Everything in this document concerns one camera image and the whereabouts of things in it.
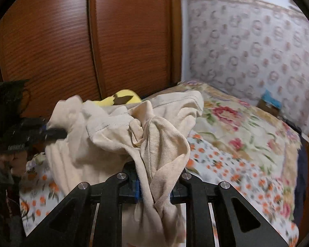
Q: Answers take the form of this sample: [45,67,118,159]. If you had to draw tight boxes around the person left hand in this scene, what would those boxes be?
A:
[0,150,28,177]

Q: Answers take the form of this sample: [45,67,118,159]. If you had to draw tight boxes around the cream beige shorts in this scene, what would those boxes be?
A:
[45,90,204,246]

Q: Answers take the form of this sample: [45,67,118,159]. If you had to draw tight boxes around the floral quilt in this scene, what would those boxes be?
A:
[144,80,303,211]

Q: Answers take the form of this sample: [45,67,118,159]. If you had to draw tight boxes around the circle patterned lace curtain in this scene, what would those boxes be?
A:
[187,0,309,133]

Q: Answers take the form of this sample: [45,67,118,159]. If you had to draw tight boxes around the yellow Pikachu plush toy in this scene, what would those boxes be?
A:
[93,89,142,106]

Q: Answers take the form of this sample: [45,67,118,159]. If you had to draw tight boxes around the brown louvered wardrobe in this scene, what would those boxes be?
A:
[0,0,182,118]

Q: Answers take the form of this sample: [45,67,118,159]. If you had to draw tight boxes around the orange fruit print bedsheet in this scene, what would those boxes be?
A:
[20,131,299,246]

